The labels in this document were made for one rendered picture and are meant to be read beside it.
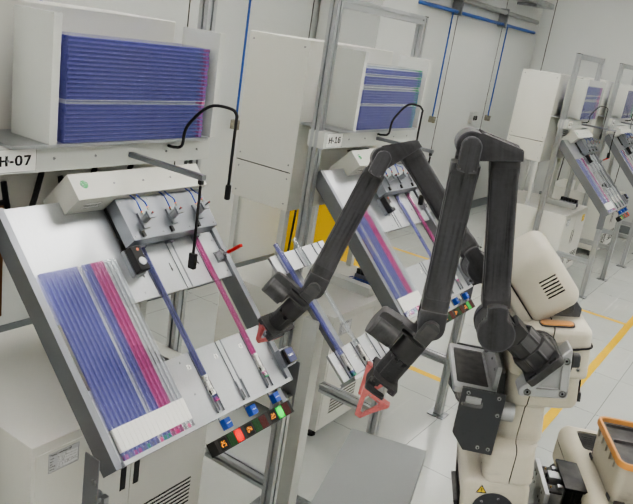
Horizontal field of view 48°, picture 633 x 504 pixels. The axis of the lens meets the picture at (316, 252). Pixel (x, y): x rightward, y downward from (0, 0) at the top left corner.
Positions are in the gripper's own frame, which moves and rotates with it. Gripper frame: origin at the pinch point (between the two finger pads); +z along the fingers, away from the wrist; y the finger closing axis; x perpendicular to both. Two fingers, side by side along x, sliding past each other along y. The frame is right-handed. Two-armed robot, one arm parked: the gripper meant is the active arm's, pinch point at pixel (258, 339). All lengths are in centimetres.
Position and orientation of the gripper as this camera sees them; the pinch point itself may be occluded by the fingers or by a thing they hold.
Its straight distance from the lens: 202.4
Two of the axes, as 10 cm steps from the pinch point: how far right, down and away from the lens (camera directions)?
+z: -6.1, 5.8, 5.4
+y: -5.6, 1.6, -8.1
